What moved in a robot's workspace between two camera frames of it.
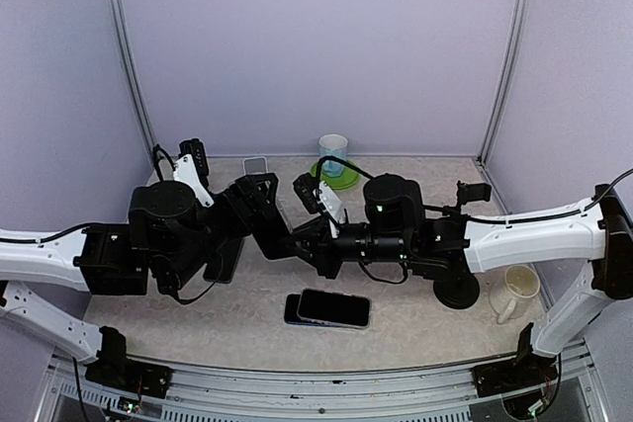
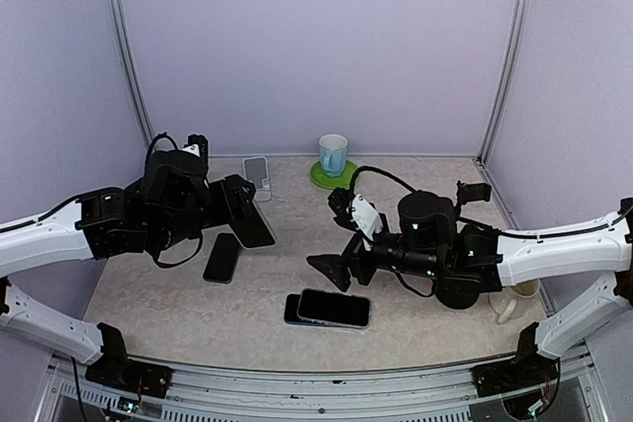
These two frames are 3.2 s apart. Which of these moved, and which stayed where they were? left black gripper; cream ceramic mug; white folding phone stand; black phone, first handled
Moved: left black gripper
Stayed: cream ceramic mug; white folding phone stand; black phone, first handled
